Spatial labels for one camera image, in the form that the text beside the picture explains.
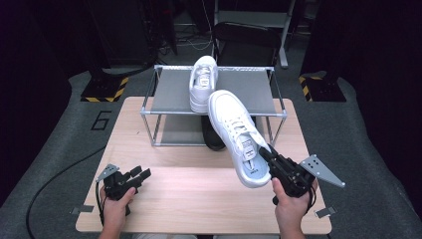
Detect white floor cable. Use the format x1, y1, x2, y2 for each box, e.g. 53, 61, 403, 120
185, 36, 213, 52

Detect white metal stand frame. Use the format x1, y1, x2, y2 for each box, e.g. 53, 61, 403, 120
212, 0, 298, 69

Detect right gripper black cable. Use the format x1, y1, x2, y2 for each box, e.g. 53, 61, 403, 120
305, 185, 317, 213

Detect person's right hand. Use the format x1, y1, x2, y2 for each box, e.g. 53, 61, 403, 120
272, 177, 318, 233

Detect grey metal shoe rack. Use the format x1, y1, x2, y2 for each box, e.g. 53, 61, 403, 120
139, 64, 289, 147

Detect person's light trousers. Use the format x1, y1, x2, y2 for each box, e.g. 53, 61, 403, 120
130, 233, 282, 239

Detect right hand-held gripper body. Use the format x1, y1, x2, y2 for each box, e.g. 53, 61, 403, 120
268, 153, 346, 199

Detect person's left hand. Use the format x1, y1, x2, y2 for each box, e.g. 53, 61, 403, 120
99, 186, 137, 233

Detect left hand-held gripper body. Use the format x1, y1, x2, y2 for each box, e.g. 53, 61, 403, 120
96, 162, 140, 202

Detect black equipment cabinet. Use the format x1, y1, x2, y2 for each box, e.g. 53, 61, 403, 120
84, 0, 177, 68

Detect black yellow striped stand base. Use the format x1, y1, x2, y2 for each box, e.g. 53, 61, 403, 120
80, 76, 129, 104
298, 75, 347, 103

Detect grey tape piece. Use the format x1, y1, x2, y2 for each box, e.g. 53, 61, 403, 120
314, 205, 337, 219
70, 204, 95, 215

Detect white sneaker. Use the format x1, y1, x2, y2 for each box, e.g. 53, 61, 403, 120
188, 55, 220, 115
207, 89, 273, 189

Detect black floor cable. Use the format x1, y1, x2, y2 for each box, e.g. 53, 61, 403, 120
25, 145, 107, 239

